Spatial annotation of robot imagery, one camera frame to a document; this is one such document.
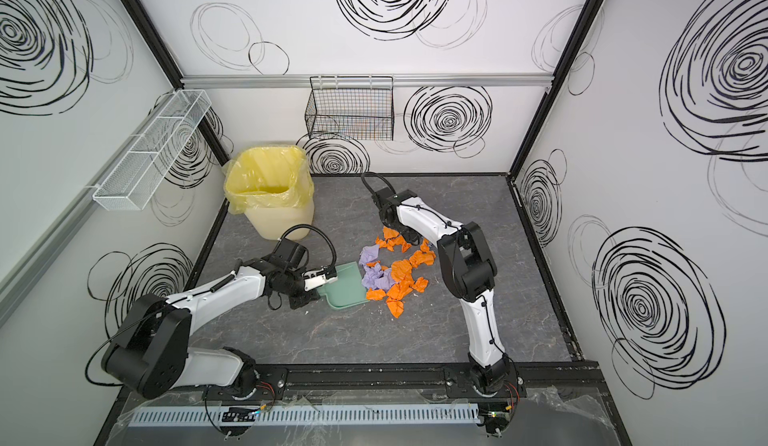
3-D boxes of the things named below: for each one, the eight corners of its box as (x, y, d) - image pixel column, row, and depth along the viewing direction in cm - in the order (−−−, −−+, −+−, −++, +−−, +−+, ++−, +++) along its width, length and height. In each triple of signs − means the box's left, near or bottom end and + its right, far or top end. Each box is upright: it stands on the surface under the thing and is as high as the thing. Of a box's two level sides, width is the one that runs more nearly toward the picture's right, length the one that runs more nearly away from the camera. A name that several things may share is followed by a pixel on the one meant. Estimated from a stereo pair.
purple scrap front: (362, 291, 91) (361, 287, 89) (363, 267, 96) (363, 263, 94) (394, 291, 91) (394, 287, 89) (394, 267, 96) (394, 263, 94)
